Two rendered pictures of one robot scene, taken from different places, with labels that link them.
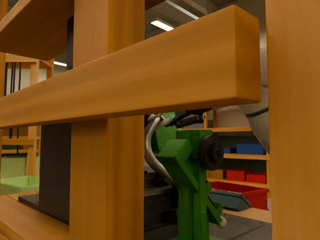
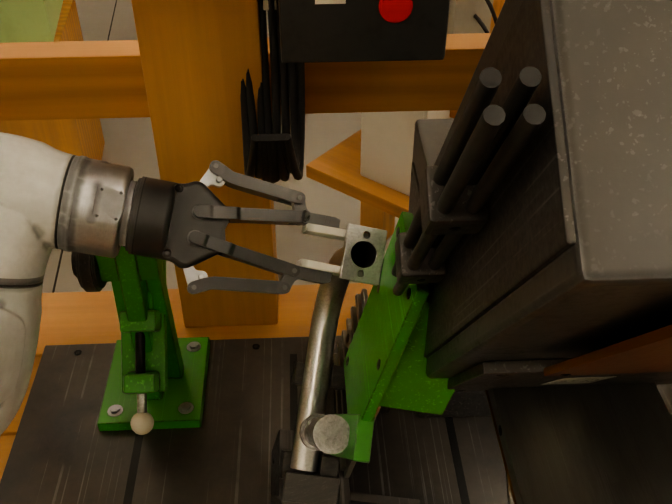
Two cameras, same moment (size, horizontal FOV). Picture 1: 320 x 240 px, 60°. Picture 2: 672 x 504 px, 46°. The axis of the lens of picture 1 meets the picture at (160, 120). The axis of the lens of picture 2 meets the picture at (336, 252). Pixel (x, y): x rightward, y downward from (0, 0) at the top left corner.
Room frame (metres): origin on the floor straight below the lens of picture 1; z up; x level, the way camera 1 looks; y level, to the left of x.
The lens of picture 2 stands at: (1.29, -0.47, 1.71)
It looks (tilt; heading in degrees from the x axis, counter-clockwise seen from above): 39 degrees down; 131
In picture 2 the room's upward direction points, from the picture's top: straight up
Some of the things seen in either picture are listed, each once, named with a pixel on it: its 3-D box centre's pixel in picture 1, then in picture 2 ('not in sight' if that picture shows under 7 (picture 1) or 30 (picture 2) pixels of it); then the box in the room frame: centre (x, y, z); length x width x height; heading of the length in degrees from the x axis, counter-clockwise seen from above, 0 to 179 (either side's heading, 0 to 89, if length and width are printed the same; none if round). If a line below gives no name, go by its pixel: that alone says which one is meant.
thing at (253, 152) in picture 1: (210, 142); not in sight; (6.74, -1.22, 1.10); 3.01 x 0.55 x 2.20; 49
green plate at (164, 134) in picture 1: (160, 133); (412, 331); (0.98, 0.00, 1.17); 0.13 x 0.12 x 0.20; 44
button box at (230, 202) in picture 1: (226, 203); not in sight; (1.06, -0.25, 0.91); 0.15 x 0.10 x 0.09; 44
